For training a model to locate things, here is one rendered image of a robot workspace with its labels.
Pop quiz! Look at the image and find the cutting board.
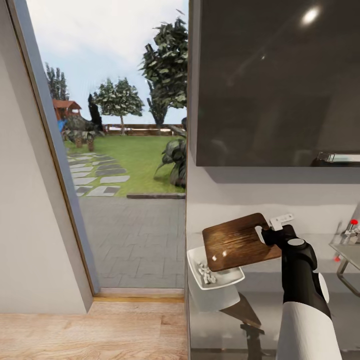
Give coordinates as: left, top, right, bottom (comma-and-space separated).
202, 212, 282, 272

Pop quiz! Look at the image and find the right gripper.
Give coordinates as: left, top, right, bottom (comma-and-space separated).
261, 224, 298, 248

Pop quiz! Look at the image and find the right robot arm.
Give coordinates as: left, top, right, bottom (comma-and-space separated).
261, 213, 342, 360

